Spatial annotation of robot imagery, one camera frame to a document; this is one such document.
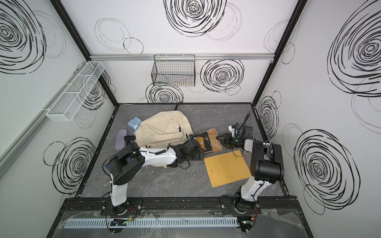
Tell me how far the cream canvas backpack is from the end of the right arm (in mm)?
239

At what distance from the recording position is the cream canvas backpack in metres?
0.97

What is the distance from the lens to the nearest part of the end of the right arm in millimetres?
787
